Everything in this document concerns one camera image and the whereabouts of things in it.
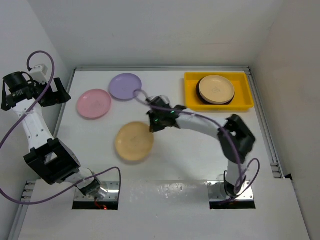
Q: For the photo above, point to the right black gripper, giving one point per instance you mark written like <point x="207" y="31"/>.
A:
<point x="154" y="126"/>

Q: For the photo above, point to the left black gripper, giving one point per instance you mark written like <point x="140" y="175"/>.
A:
<point x="59" y="96"/>

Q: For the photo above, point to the orange plate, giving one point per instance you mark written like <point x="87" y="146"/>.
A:
<point x="216" y="89"/>
<point x="134" y="141"/>

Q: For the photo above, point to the pink plate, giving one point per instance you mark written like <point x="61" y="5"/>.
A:
<point x="94" y="104"/>

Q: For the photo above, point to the purple plate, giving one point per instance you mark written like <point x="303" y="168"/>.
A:
<point x="123" y="86"/>

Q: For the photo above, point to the steel rimmed plate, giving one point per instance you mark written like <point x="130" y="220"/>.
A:
<point x="206" y="102"/>

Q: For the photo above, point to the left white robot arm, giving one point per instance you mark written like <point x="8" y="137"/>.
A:
<point x="49" y="157"/>

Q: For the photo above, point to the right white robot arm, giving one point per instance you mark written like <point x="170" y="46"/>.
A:
<point x="233" y="135"/>

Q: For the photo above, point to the yellow plastic bin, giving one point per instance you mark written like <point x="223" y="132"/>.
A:
<point x="242" y="101"/>

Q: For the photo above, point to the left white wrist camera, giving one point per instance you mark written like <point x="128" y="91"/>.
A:
<point x="40" y="71"/>

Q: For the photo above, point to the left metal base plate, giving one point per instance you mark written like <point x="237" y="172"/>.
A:
<point x="107" y="192"/>

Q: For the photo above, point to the metal base plate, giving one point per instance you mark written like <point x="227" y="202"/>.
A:
<point x="217" y="193"/>
<point x="107" y="192"/>

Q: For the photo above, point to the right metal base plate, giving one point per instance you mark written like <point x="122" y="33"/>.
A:
<point x="217" y="193"/>

